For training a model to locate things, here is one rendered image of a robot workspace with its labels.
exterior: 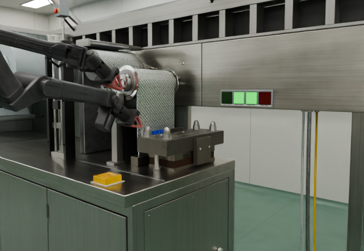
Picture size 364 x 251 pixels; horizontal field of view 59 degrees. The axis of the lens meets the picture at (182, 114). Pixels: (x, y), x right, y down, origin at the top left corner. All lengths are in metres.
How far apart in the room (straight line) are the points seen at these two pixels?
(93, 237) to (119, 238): 0.15
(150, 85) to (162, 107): 0.12
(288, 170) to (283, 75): 2.66
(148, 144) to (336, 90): 0.72
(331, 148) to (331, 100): 2.47
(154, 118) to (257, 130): 2.69
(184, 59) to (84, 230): 0.89
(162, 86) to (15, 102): 0.80
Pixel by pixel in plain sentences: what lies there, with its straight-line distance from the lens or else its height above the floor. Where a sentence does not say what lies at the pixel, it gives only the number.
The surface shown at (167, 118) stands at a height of 1.09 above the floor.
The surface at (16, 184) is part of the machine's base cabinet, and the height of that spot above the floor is 0.78.
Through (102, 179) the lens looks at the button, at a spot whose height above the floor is 0.92.
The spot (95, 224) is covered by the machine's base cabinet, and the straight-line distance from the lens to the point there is 1.23.
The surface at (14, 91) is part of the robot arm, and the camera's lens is 0.81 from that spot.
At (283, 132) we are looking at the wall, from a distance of 3.88.
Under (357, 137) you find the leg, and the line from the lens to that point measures 1.44.
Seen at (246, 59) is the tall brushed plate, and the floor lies 1.35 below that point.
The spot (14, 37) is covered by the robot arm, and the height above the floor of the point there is 1.39.
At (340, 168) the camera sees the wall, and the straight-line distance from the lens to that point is 3.75.
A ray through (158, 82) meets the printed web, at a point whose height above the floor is 1.25.
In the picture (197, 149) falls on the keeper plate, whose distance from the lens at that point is 1.33.
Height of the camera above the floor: 1.22
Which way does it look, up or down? 4 degrees down
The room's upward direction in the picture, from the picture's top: straight up
